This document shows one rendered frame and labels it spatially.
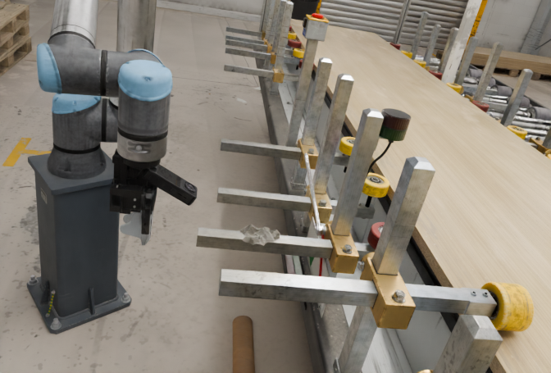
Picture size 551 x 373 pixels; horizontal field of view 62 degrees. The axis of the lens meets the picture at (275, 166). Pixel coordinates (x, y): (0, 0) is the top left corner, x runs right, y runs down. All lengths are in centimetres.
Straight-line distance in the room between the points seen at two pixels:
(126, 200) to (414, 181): 54
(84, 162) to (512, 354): 134
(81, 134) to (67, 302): 67
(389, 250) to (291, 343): 126
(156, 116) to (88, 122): 79
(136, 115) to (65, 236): 98
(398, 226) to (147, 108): 46
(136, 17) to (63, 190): 61
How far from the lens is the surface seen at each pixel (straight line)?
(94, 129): 162
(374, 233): 103
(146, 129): 85
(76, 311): 201
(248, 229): 100
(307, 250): 102
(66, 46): 97
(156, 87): 82
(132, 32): 148
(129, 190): 92
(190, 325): 199
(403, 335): 122
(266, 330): 202
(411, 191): 73
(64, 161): 168
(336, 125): 120
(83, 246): 182
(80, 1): 109
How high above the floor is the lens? 144
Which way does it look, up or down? 26 degrees down
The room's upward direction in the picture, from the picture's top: 11 degrees clockwise
